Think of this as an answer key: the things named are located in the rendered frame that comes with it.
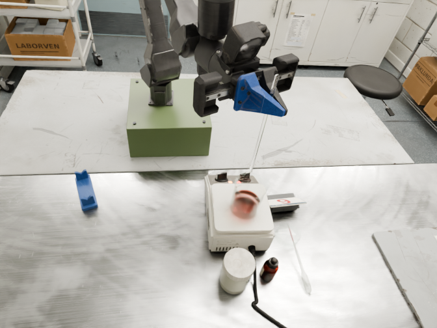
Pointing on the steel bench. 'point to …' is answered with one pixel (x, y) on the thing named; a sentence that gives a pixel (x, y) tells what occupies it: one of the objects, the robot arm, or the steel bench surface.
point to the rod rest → (85, 191)
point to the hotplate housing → (263, 239)
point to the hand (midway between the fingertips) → (269, 100)
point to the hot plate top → (218, 211)
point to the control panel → (221, 182)
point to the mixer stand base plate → (413, 268)
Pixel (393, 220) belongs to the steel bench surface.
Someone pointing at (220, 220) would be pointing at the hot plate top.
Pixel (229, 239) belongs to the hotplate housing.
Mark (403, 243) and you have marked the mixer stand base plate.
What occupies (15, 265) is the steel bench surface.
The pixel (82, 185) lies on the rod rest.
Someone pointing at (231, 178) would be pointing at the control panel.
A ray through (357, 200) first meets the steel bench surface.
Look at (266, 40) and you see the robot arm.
